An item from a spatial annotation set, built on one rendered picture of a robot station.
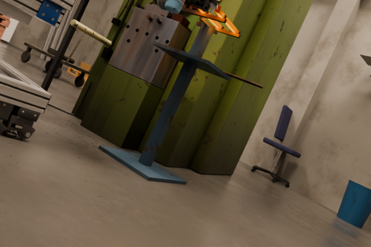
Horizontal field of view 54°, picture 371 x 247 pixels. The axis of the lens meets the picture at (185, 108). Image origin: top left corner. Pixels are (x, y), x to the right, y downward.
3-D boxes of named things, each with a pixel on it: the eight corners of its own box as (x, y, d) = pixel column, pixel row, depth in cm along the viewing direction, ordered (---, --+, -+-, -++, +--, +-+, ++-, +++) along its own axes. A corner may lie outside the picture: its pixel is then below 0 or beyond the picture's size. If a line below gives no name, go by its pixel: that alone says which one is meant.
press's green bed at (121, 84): (120, 148, 241) (150, 83, 241) (79, 124, 257) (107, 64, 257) (158, 153, 292) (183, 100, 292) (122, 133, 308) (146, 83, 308)
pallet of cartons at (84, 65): (110, 91, 904) (116, 77, 904) (84, 81, 853) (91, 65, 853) (89, 80, 983) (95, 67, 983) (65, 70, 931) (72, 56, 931)
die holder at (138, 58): (150, 83, 241) (179, 21, 241) (107, 64, 257) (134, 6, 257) (183, 100, 292) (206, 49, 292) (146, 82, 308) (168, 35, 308)
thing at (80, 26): (73, 26, 242) (77, 19, 242) (68, 24, 244) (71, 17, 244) (111, 48, 282) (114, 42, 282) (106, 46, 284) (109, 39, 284)
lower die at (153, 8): (165, 19, 253) (170, 7, 253) (142, 11, 261) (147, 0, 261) (187, 40, 291) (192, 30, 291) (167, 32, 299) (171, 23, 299)
